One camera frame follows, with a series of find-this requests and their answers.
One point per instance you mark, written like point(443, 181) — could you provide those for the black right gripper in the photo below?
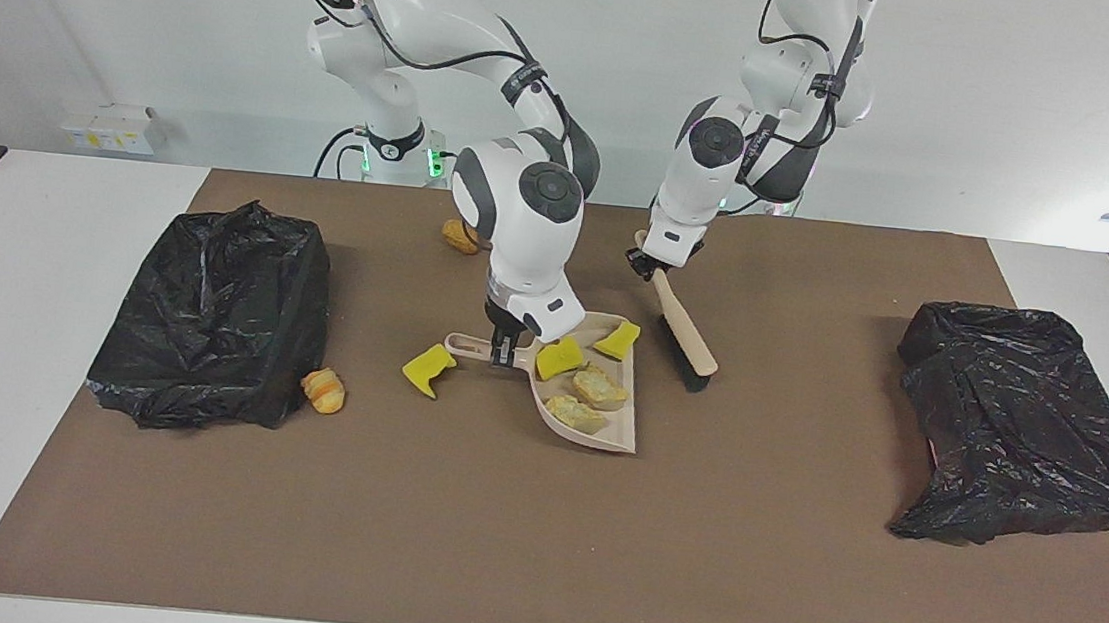
point(505, 325)

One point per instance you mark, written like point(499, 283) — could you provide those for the beige hand brush black bristles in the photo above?
point(688, 338)

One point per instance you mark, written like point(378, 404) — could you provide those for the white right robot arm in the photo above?
point(521, 238)

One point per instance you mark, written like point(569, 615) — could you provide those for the flared yellow sponge piece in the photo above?
point(619, 341)

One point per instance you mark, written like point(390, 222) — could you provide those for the crumpled closed black trash bag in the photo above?
point(1026, 433)

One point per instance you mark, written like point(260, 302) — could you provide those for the beige plastic dustpan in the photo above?
point(622, 413)

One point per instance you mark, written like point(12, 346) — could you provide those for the notched yellow sponge piece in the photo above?
point(426, 369)

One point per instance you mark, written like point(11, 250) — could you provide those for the torn croissant bread piece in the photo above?
point(574, 415)
point(598, 387)

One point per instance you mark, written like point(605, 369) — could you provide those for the brown peanut shaped bread toy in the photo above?
point(459, 237)

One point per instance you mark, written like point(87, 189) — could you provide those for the brown table mat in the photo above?
point(534, 551)

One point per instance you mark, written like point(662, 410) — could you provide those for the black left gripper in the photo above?
point(659, 263)

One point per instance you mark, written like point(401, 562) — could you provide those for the open black bag trash bin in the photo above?
point(212, 322)

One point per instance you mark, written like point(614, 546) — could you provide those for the rounded yellow sponge piece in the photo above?
point(560, 358)

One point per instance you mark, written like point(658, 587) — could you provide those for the small striped croissant toy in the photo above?
point(325, 392)

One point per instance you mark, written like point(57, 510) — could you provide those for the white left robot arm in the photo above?
point(706, 184)

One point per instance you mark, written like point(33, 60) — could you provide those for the white wall socket box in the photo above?
point(109, 127)

